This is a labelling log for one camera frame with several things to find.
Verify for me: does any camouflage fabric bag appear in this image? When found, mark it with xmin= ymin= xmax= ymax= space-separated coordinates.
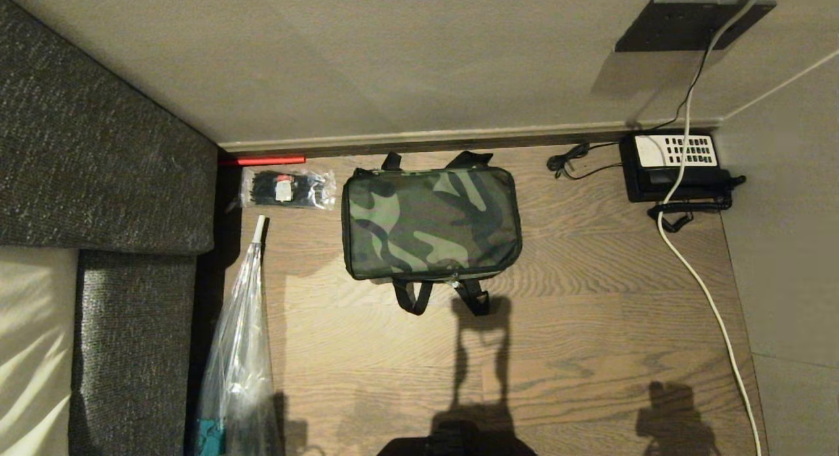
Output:
xmin=341 ymin=151 xmax=524 ymax=316

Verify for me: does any clear plastic bag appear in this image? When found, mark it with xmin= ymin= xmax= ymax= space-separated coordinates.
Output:
xmin=193 ymin=214 xmax=284 ymax=456

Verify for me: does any skirting board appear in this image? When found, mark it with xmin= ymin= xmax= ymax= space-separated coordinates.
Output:
xmin=218 ymin=118 xmax=723 ymax=158

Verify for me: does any red strip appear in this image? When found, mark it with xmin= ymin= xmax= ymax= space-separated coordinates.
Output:
xmin=219 ymin=155 xmax=307 ymax=167

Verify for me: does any black telephone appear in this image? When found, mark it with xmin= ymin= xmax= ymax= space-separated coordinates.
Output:
xmin=619 ymin=133 xmax=747 ymax=234

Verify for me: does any grey fabric sofa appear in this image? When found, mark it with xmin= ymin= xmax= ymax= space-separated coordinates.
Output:
xmin=0 ymin=0 xmax=219 ymax=456

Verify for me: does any white bed sheet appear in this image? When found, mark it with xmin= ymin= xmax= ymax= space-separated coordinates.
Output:
xmin=0 ymin=246 xmax=80 ymax=456

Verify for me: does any plastic packet of black cable ties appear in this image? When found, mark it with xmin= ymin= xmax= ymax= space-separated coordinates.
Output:
xmin=239 ymin=167 xmax=338 ymax=212

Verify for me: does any black cable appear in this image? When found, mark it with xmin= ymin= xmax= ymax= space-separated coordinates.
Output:
xmin=547 ymin=24 xmax=730 ymax=181

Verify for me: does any white cable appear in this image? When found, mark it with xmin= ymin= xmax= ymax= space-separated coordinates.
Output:
xmin=657 ymin=0 xmax=766 ymax=456

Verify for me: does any black wall plate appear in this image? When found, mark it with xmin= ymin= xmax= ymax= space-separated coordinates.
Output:
xmin=614 ymin=0 xmax=778 ymax=53

